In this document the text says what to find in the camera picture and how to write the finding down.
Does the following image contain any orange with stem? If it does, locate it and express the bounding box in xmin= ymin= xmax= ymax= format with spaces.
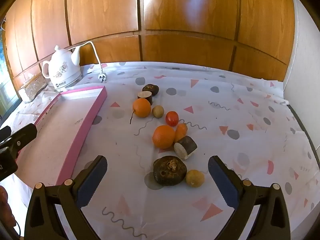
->
xmin=129 ymin=98 xmax=152 ymax=125

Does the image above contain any small yellow rough longan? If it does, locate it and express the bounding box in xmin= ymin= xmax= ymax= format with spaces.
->
xmin=185 ymin=169 xmax=205 ymax=188

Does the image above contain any small tan longan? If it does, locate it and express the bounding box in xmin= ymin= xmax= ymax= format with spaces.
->
xmin=152 ymin=105 xmax=165 ymax=118

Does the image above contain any white ceramic electric kettle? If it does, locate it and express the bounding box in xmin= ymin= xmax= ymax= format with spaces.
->
xmin=41 ymin=45 xmax=83 ymax=92

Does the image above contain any small dark water chestnut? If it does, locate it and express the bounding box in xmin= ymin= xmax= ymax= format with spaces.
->
xmin=142 ymin=84 xmax=159 ymax=97

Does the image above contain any glass door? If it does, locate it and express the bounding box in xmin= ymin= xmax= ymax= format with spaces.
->
xmin=0 ymin=27 xmax=19 ymax=120

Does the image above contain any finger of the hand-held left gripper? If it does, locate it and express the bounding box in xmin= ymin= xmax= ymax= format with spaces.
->
xmin=0 ymin=126 xmax=12 ymax=143
xmin=7 ymin=123 xmax=38 ymax=157

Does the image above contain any silver ornate tissue box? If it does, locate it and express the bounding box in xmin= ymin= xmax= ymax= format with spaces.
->
xmin=19 ymin=73 xmax=48 ymax=103

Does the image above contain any red tomato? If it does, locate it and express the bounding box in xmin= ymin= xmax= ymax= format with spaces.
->
xmin=165 ymin=111 xmax=179 ymax=127

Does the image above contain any small orange kumquat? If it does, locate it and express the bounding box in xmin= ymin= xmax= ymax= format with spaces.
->
xmin=174 ymin=123 xmax=188 ymax=143

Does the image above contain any small dark sugarcane piece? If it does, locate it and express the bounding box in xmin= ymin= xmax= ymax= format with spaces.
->
xmin=137 ymin=91 xmax=153 ymax=105

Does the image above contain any large dark sugarcane piece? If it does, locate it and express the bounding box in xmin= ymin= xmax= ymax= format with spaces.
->
xmin=174 ymin=135 xmax=198 ymax=160

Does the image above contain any pink shallow tray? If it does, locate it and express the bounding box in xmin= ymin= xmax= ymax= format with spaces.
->
xmin=12 ymin=85 xmax=108 ymax=207

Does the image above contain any large round orange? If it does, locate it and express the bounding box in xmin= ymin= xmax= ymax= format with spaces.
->
xmin=152 ymin=125 xmax=176 ymax=149

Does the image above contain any person's left hand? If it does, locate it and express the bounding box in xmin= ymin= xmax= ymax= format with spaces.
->
xmin=0 ymin=186 xmax=16 ymax=233

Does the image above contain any white patterned tablecloth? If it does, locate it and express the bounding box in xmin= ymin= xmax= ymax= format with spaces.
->
xmin=11 ymin=61 xmax=314 ymax=240

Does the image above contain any large dark water chestnut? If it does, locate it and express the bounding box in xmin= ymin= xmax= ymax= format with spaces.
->
xmin=153 ymin=155 xmax=187 ymax=187

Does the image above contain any white power cord with plug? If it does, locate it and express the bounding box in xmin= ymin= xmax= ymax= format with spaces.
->
xmin=67 ymin=41 xmax=108 ymax=83

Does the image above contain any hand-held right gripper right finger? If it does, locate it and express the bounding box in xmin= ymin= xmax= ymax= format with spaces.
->
xmin=208 ymin=155 xmax=292 ymax=240

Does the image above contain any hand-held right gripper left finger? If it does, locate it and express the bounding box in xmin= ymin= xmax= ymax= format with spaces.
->
xmin=24 ymin=155 xmax=108 ymax=240

